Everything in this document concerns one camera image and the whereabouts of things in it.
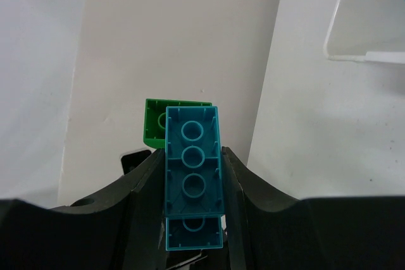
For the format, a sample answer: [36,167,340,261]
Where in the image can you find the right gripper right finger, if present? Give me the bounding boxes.
[221,147,404,269]

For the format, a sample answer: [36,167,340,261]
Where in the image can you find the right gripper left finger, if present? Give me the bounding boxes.
[1,149,165,269]

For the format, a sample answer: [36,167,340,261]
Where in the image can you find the teal small lego brick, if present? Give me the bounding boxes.
[165,216,223,252]

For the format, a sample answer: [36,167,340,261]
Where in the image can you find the teal long lego brick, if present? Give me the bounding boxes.
[165,106,225,218]

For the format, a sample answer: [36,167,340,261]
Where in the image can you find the small green lego brick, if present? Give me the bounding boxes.
[143,99,212,149]

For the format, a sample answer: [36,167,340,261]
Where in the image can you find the white three-compartment container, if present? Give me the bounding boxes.
[323,0,404,64]

